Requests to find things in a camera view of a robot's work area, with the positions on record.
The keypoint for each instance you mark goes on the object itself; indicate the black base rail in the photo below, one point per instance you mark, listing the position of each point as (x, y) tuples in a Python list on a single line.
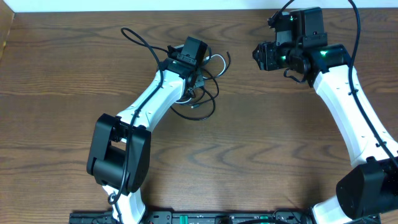
[(167, 217)]

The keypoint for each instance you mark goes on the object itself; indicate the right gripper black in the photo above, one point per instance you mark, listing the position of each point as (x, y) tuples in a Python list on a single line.
[(266, 61)]

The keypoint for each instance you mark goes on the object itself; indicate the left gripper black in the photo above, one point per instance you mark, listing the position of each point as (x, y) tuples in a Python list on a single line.
[(185, 59)]

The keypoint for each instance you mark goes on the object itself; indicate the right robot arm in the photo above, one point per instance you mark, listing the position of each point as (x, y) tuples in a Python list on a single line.
[(301, 45)]

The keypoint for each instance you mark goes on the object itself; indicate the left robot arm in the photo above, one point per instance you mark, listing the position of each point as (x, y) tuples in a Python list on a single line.
[(120, 149)]

